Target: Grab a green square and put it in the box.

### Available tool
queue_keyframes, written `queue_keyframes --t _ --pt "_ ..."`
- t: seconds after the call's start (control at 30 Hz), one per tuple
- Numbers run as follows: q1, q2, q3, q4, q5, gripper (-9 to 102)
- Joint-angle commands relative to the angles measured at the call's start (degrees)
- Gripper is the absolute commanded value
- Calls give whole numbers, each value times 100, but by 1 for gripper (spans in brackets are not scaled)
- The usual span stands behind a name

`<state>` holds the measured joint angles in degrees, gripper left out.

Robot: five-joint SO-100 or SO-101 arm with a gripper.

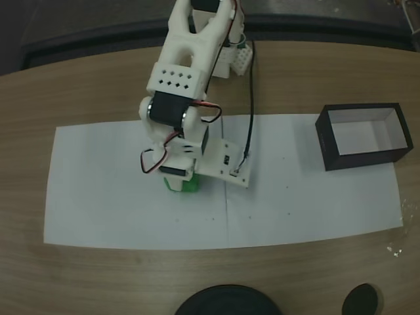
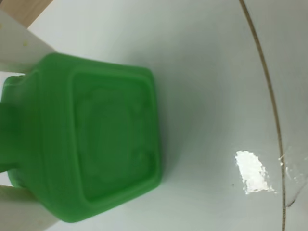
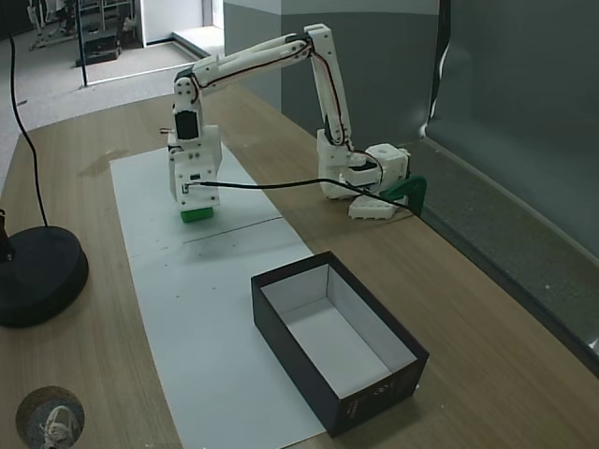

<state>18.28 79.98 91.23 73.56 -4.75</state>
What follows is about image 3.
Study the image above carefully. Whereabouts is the green cube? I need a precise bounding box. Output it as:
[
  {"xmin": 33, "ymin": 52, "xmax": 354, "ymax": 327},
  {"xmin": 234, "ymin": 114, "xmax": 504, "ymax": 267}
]
[{"xmin": 180, "ymin": 205, "xmax": 216, "ymax": 225}]

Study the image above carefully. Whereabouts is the dark cardboard box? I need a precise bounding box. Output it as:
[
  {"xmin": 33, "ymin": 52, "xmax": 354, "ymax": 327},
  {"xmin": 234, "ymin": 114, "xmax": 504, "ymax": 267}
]
[{"xmin": 250, "ymin": 251, "xmax": 431, "ymax": 439}]

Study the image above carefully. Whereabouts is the white paper sheet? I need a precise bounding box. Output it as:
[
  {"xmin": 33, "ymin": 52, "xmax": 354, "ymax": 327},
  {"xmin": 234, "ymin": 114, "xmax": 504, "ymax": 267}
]
[
  {"xmin": 109, "ymin": 136, "xmax": 285, "ymax": 259},
  {"xmin": 126, "ymin": 217, "xmax": 329, "ymax": 449}
]

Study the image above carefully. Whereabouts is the black case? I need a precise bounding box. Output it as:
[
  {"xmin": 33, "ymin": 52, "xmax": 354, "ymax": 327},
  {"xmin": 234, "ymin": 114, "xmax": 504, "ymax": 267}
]
[{"xmin": 83, "ymin": 31, "xmax": 123, "ymax": 66}]

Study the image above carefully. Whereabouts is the black pole stand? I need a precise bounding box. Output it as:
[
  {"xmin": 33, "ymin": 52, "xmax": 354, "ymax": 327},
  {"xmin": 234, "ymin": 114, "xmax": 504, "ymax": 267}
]
[{"xmin": 72, "ymin": 0, "xmax": 91, "ymax": 90}]

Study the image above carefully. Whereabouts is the black round stand base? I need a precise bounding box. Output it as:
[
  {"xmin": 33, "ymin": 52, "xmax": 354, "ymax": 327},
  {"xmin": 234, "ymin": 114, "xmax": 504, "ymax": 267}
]
[{"xmin": 0, "ymin": 209, "xmax": 90, "ymax": 329}]

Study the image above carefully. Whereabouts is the green table clamp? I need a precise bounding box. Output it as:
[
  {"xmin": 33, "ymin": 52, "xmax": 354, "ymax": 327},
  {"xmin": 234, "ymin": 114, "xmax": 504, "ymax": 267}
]
[{"xmin": 379, "ymin": 175, "xmax": 430, "ymax": 217}]

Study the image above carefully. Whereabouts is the black hanging strip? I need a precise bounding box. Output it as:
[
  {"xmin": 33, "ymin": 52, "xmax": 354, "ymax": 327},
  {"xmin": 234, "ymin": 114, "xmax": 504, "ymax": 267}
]
[{"xmin": 427, "ymin": 0, "xmax": 453, "ymax": 121}]

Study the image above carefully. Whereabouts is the white sneaker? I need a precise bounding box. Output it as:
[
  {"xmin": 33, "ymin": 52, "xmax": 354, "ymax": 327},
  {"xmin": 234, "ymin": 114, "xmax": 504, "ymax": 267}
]
[{"xmin": 37, "ymin": 405, "xmax": 74, "ymax": 449}]

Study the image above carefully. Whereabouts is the white gripper camera mount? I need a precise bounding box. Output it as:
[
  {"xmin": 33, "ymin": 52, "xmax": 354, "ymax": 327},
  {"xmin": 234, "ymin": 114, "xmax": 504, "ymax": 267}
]
[{"xmin": 174, "ymin": 148, "xmax": 223, "ymax": 209}]

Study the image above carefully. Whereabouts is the black camera cable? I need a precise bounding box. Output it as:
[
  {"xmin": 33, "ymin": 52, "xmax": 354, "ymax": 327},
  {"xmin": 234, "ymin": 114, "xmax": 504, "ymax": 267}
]
[{"xmin": 183, "ymin": 179, "xmax": 425, "ymax": 219}]

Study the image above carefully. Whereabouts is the black stand cable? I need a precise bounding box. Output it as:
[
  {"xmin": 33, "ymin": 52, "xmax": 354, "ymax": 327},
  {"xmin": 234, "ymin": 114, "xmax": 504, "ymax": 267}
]
[{"xmin": 3, "ymin": 0, "xmax": 51, "ymax": 229}]

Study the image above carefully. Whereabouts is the white frame equipment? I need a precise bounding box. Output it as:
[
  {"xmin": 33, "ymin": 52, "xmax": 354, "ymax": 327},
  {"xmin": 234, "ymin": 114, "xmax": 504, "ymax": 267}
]
[{"xmin": 25, "ymin": 0, "xmax": 80, "ymax": 51}]

